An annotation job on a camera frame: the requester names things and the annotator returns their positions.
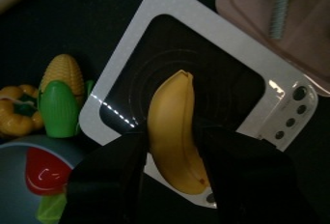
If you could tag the pink plastic tray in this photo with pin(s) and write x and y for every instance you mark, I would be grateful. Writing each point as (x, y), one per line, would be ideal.
(296, 25)

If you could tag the red toy strawberry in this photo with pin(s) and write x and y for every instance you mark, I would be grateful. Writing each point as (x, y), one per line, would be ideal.
(44, 176)

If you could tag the grey blue bowl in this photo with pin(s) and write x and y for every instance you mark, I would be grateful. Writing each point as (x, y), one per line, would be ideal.
(14, 176)

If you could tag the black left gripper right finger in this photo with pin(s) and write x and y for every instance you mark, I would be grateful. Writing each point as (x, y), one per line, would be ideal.
(252, 182)

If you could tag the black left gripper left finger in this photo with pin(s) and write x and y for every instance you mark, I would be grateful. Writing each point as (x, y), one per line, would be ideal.
(107, 182)

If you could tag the yellow toy bell pepper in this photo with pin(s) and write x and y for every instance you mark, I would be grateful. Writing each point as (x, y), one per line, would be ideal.
(14, 112)

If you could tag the toy corn cob green husk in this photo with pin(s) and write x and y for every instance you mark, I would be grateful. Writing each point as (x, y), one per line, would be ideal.
(61, 99)

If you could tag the white toy induction cooktop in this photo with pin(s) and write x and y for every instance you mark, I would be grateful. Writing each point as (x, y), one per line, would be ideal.
(205, 70)

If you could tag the grey toy screw green head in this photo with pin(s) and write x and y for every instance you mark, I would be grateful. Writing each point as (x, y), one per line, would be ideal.
(279, 9)

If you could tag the yellow toy banana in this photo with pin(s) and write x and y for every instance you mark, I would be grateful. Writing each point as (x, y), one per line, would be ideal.
(173, 131)

